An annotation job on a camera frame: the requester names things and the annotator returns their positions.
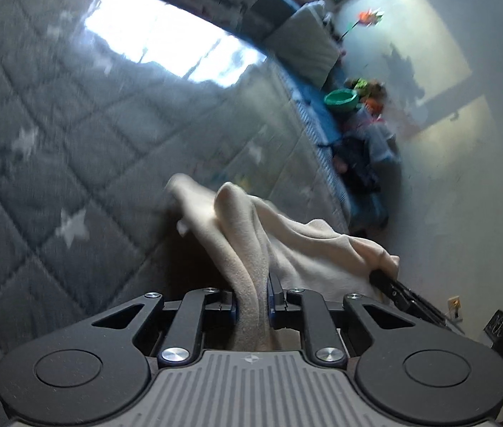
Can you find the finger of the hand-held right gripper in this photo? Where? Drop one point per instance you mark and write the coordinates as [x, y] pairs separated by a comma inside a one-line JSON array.
[[400, 296]]

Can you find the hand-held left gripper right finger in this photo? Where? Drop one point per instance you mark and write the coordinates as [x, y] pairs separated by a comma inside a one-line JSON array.
[[272, 302]]

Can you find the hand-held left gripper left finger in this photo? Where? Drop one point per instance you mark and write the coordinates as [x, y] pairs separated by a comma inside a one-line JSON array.
[[233, 309]]

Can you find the cream long-sleeve shirt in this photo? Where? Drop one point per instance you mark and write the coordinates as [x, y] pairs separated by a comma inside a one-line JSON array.
[[304, 249]]

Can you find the striped sofa blanket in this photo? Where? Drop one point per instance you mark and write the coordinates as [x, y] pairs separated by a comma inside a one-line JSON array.
[[322, 151]]

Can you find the green bowl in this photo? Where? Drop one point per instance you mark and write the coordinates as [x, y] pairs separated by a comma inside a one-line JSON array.
[[341, 100]]

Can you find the plush toy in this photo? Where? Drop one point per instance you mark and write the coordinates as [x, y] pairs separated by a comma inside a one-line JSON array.
[[369, 93]]

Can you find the grey cushion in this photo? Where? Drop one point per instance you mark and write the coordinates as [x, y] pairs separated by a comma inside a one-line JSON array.
[[307, 46]]

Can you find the orange flower toy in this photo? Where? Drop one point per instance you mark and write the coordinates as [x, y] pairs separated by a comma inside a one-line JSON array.
[[367, 17]]

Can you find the wall socket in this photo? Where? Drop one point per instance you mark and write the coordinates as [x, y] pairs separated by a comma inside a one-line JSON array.
[[455, 308]]

